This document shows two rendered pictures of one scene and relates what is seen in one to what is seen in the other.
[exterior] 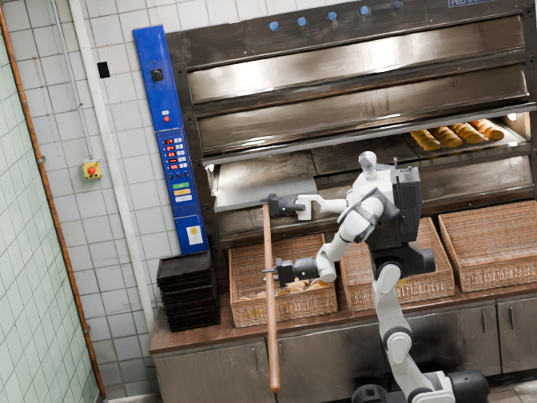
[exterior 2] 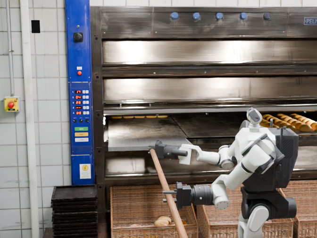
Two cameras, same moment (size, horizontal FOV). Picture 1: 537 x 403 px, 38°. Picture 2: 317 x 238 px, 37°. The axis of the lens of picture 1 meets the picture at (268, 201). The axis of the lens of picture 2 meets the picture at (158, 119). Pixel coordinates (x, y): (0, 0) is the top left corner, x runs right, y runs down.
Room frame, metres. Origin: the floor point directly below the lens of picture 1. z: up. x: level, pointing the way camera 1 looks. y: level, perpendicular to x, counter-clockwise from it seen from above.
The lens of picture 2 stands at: (0.90, 0.37, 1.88)
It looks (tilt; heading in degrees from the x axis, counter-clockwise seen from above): 10 degrees down; 352
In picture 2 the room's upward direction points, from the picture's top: straight up
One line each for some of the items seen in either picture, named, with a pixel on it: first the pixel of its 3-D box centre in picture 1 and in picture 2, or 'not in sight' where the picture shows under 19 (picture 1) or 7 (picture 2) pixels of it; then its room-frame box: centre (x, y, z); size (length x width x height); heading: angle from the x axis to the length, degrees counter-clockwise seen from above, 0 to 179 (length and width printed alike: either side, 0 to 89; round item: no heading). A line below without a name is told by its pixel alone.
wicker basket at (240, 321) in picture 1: (280, 278); (151, 215); (3.91, 0.01, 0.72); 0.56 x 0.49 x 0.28; 88
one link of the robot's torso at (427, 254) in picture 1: (402, 258); (268, 203); (3.26, -0.56, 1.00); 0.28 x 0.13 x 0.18; 88
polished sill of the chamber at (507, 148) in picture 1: (369, 171); (228, 140); (4.16, -0.59, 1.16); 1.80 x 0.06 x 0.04; 88
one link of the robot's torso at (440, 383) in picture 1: (429, 393); not in sight; (3.25, -0.61, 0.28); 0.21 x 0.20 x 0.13; 88
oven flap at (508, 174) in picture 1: (373, 196); (229, 159); (4.14, -0.59, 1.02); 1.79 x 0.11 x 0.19; 88
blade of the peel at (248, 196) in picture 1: (264, 190); (148, 141); (4.04, 0.01, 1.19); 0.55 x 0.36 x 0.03; 88
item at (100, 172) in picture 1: (93, 168); (12, 104); (4.14, 0.91, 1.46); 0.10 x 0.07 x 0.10; 88
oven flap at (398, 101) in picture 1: (361, 106); (230, 88); (4.14, -0.59, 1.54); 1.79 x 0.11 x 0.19; 88
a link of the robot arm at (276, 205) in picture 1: (280, 205); (165, 151); (3.73, -0.06, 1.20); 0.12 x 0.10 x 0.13; 53
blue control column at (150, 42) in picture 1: (198, 172); (87, 131); (5.10, 0.43, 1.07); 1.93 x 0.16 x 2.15; 178
